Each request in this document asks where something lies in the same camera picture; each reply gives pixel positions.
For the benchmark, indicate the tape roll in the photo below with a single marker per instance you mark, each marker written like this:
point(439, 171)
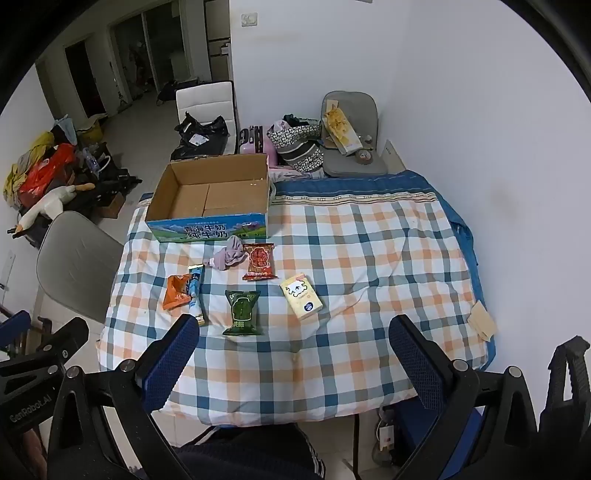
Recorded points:
point(364, 157)

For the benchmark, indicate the black floor bag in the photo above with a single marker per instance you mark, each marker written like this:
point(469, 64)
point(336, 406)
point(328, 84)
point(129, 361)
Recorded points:
point(173, 91)

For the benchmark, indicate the orange snack packet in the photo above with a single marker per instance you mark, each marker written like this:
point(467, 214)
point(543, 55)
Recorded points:
point(175, 293)

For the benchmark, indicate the pink suitcase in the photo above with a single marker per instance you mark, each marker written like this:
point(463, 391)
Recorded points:
point(251, 141)

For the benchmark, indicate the white padded chair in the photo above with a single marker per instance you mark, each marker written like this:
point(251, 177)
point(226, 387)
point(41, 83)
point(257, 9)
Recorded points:
point(205, 99)

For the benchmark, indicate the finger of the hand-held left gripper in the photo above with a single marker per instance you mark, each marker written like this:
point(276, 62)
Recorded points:
point(64, 339)
point(13, 325)

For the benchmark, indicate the grey shell chair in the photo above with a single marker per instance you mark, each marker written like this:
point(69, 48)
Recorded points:
point(78, 263)

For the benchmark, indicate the purple grey sock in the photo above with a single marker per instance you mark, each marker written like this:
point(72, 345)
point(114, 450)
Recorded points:
point(226, 254)

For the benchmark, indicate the red plastic bag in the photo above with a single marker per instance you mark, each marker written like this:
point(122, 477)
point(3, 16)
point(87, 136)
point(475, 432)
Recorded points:
point(46, 170)

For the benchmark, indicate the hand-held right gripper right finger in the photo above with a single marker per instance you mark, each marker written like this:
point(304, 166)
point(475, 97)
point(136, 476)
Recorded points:
point(415, 364)

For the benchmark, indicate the red snack packet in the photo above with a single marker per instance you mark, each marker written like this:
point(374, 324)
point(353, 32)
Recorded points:
point(259, 262)

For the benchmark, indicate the white wall switch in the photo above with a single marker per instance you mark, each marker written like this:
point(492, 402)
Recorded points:
point(249, 19)

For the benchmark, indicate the beige paper tag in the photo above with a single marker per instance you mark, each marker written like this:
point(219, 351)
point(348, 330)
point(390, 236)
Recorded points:
point(483, 321)

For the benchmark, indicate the yellow cloth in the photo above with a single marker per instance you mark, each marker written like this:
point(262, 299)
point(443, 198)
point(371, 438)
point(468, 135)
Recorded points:
point(27, 159)

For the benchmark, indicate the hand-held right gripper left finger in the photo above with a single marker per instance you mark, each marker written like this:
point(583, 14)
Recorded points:
point(170, 362)

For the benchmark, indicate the person's dark pants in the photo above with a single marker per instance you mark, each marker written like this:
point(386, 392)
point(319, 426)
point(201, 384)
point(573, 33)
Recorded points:
point(244, 457)

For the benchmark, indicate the white goose plush toy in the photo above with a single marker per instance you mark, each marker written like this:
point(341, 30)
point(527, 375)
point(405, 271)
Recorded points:
point(51, 203)

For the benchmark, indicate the yellow print paper box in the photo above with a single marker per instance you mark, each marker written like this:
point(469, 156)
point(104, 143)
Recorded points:
point(341, 129)

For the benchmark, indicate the yellow bin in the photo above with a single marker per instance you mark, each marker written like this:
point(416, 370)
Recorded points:
point(92, 131)

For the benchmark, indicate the grey cushioned chair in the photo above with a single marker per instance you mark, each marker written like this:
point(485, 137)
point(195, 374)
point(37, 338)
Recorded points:
point(355, 104)

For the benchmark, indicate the blue white tube packet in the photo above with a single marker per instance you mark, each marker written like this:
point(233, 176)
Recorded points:
point(196, 295)

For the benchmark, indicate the yellow tissue pack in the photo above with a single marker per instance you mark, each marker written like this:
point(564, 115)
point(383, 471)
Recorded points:
point(301, 296)

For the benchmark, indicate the white board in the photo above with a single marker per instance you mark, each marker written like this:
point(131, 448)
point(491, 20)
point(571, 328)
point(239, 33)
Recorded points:
point(392, 157)

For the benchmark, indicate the black white patterned tote bag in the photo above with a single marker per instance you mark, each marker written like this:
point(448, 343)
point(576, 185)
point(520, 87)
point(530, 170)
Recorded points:
point(298, 147)

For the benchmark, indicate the black plastic bag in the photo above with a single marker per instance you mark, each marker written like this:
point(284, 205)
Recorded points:
point(201, 134)

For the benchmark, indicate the green snack packet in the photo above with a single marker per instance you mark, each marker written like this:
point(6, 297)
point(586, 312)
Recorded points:
point(242, 314)

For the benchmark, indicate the checked blanket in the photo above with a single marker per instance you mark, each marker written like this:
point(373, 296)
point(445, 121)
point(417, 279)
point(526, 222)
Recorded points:
point(351, 258)

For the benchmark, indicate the small cardboard box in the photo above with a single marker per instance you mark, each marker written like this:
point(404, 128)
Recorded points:
point(111, 205)

